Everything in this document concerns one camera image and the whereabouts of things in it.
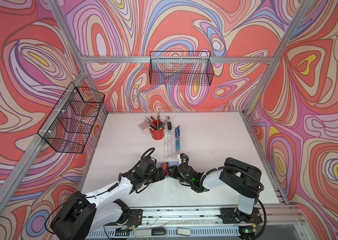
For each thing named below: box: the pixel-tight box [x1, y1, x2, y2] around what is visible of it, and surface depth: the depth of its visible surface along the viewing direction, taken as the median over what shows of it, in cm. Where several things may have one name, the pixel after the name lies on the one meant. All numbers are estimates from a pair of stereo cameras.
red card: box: [160, 162, 170, 176], surface depth 91 cm
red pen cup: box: [149, 120, 166, 140], surface depth 103 cm
